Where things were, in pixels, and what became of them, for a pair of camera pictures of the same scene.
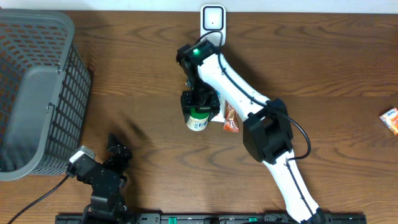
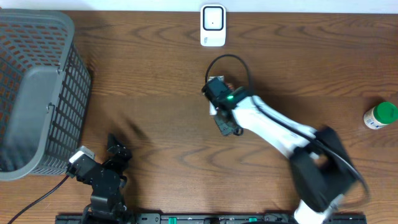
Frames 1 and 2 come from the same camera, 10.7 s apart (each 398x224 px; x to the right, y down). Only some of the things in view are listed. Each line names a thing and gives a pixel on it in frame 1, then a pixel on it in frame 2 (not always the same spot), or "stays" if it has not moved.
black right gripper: [211, 106] -> [224, 129]
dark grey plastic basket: [45, 89] stays
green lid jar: [198, 121] -> [381, 115]
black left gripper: [124, 154] stays
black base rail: [267, 218] stays
